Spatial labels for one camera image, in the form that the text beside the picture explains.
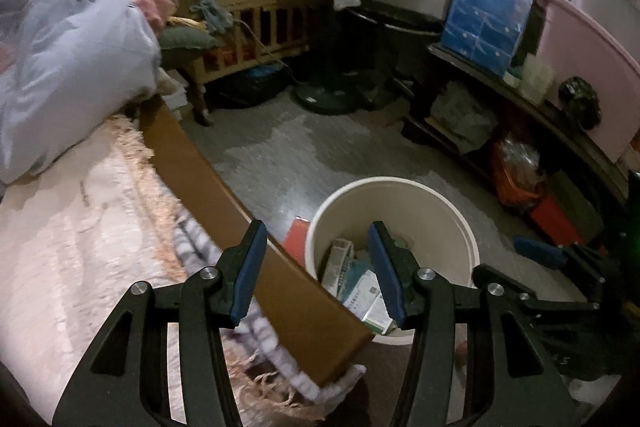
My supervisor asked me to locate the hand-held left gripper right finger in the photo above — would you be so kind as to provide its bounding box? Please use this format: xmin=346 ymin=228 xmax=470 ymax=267
xmin=368 ymin=221 xmax=569 ymax=427

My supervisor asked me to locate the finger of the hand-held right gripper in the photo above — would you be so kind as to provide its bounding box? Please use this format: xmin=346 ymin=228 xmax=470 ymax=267
xmin=472 ymin=263 xmax=601 ymax=314
xmin=513 ymin=234 xmax=607 ymax=289

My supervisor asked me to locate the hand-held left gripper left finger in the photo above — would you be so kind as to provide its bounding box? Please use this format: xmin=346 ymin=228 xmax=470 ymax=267
xmin=52 ymin=220 xmax=269 ymax=427

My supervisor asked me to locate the white green medicine box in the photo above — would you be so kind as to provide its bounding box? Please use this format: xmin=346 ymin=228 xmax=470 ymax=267
xmin=345 ymin=269 xmax=396 ymax=335

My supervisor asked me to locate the white green milk carton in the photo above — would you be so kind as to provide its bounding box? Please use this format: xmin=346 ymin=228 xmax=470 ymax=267
xmin=321 ymin=239 xmax=356 ymax=295

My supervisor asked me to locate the cream plastic bin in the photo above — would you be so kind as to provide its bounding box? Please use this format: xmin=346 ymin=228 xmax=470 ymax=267
xmin=305 ymin=177 xmax=482 ymax=348

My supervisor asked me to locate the red box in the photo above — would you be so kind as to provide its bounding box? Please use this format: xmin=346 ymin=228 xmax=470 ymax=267
xmin=284 ymin=216 xmax=312 ymax=265

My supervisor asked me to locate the red plastic bag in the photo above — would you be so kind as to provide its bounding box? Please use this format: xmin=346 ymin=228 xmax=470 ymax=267
xmin=490 ymin=137 xmax=583 ymax=248

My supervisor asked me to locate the grey striped mat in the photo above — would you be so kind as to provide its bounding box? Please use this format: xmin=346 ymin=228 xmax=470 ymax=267
xmin=170 ymin=207 xmax=368 ymax=403

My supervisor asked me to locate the dark green camouflage object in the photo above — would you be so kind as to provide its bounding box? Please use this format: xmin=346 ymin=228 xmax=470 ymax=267
xmin=559 ymin=77 xmax=601 ymax=130

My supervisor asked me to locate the grey cloth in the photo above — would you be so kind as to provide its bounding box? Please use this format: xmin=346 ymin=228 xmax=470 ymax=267
xmin=432 ymin=82 xmax=498 ymax=152

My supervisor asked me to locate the clear plastic container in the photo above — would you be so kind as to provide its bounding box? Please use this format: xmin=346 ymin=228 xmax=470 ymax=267
xmin=520 ymin=54 xmax=556 ymax=105

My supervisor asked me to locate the pink embroidered fringed bedspread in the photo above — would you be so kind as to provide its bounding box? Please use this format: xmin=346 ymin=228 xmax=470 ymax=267
xmin=0 ymin=114 xmax=321 ymax=427

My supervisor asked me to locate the black round fan base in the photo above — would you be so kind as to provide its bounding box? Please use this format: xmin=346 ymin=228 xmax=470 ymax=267
xmin=292 ymin=74 xmax=371 ymax=115

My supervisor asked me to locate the dark wooden shelf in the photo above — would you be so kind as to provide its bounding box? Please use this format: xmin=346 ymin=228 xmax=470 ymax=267
xmin=400 ymin=42 xmax=631 ymax=208

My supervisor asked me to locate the black bag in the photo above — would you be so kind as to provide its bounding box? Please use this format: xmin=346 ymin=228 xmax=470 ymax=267
xmin=207 ymin=64 xmax=291 ymax=108

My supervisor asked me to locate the pink plastic tub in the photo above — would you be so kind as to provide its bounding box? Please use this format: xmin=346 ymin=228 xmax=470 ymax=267
xmin=532 ymin=0 xmax=640 ymax=162

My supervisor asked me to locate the blue wrapped tissue pack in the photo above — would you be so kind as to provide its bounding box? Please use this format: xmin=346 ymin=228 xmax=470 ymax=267
xmin=440 ymin=0 xmax=536 ymax=78

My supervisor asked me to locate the olive green cushion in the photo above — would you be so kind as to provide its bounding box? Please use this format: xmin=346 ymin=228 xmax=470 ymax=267
xmin=160 ymin=27 xmax=216 ymax=58

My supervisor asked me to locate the black metal stand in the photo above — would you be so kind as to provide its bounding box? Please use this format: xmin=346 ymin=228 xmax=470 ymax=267
xmin=345 ymin=4 xmax=446 ymax=38

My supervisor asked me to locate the grey-blue duvet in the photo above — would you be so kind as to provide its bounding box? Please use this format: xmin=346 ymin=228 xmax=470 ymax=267
xmin=0 ymin=0 xmax=163 ymax=185

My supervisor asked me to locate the blue-grey cloth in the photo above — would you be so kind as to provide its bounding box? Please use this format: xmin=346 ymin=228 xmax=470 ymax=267
xmin=190 ymin=0 xmax=236 ymax=35

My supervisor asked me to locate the wooden crib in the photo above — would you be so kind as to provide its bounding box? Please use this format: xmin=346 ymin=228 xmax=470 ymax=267
xmin=157 ymin=0 xmax=346 ymax=125

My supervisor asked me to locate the pink cloth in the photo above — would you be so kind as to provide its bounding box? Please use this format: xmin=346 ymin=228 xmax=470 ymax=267
xmin=132 ymin=0 xmax=176 ymax=30

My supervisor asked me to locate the brown wooden bed frame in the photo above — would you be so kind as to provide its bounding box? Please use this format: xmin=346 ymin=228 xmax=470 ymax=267
xmin=137 ymin=97 xmax=376 ymax=385

